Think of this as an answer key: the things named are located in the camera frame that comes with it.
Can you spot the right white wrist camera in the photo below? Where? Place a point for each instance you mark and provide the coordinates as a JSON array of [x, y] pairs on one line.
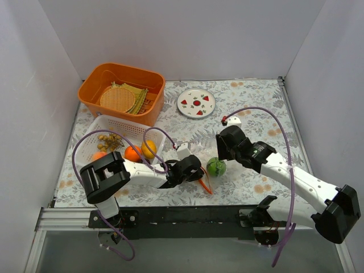
[[231, 121]]

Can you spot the white strawberry pattern plate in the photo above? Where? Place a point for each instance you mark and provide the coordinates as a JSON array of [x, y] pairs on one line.
[[196, 103]]

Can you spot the dark fake plum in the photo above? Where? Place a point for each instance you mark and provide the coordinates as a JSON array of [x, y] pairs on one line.
[[144, 161]]

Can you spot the orange fake tangerine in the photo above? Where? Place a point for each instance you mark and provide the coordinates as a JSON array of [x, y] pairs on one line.
[[133, 155]]

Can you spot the orange plastic tub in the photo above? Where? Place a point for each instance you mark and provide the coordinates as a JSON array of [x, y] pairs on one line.
[[105, 74]]

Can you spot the fake peach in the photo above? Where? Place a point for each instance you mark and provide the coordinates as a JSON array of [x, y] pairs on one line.
[[98, 155]]

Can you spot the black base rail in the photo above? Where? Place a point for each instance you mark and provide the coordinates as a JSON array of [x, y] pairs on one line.
[[229, 221]]

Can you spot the brown fake longan cluster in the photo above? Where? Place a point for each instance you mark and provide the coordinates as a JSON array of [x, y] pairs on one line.
[[110, 142]]

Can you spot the yellow fake lemon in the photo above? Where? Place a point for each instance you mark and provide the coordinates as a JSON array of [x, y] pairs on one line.
[[148, 149]]

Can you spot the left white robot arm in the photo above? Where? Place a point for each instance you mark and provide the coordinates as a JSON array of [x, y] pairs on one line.
[[102, 178]]

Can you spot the round orange woven coaster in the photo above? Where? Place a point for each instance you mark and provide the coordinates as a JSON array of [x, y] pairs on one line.
[[117, 99]]

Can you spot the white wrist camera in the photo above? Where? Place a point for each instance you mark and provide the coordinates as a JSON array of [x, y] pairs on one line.
[[231, 121], [183, 151]]

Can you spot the green fake watermelon ball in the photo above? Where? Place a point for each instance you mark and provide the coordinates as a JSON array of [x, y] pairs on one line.
[[216, 167]]

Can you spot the yellow green woven mat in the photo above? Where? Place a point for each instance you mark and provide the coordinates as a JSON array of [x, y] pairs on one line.
[[139, 94]]

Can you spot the white perforated plastic basket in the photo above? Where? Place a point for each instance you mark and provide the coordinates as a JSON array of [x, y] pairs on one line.
[[134, 132]]

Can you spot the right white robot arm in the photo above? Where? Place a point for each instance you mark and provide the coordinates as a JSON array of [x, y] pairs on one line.
[[331, 210]]

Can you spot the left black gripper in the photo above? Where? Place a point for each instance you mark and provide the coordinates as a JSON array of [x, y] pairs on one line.
[[195, 173]]

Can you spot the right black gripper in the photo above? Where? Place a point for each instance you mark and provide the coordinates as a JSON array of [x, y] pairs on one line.
[[224, 145]]

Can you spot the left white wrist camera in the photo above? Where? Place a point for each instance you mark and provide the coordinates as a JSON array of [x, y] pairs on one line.
[[183, 151]]

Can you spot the clear zip top bag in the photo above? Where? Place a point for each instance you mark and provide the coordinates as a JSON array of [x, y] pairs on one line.
[[206, 151]]

